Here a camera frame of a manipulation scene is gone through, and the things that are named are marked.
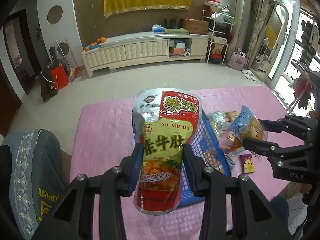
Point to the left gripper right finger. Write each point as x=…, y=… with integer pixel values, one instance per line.
x=234, y=208

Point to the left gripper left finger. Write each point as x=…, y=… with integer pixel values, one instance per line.
x=71, y=217

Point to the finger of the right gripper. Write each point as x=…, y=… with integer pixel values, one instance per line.
x=273, y=126
x=261, y=147

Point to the purple chip packet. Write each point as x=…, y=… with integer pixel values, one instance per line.
x=247, y=163

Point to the blue cartoon cake pack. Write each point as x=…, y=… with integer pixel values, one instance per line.
x=246, y=125

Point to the orange snack stick pack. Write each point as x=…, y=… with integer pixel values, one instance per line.
x=229, y=142

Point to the red peanut snack bag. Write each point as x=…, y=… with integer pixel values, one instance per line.
x=231, y=116

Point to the red yellow tofu snack pouch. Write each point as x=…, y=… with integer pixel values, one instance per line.
x=164, y=119

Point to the light blue clear snack bag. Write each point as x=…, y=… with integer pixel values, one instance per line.
x=218, y=120

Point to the person right hand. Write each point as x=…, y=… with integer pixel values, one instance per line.
x=304, y=188

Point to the clothes drying rack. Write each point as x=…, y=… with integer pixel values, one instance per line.
x=305, y=52

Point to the white slippers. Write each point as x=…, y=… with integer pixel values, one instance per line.
x=248, y=74

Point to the blue plastic basket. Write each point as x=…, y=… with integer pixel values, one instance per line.
x=163, y=185

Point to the pink tote bag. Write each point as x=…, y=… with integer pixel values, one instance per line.
x=237, y=60

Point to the pink quilted tablecloth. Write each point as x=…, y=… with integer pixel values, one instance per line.
x=105, y=136

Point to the white metal shelf rack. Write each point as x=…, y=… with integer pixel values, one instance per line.
x=220, y=26

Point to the brown wooden door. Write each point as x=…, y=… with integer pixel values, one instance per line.
x=9, y=103

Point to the cardboard box on cabinet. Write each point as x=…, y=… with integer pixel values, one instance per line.
x=194, y=26

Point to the dark backpack on floor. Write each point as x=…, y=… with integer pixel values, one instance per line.
x=47, y=88

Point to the patterned curtain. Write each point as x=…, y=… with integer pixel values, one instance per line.
x=261, y=13

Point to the silver standing air conditioner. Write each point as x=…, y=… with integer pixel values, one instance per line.
x=240, y=10

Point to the red shopping bag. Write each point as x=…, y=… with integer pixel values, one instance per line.
x=59, y=76

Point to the green folded towel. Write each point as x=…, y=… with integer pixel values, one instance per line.
x=178, y=31

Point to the blue tissue pack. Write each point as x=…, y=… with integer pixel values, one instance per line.
x=158, y=29

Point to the white tv cabinet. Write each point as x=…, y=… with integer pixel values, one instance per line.
x=145, y=48

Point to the oranges on plate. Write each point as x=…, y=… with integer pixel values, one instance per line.
x=95, y=45

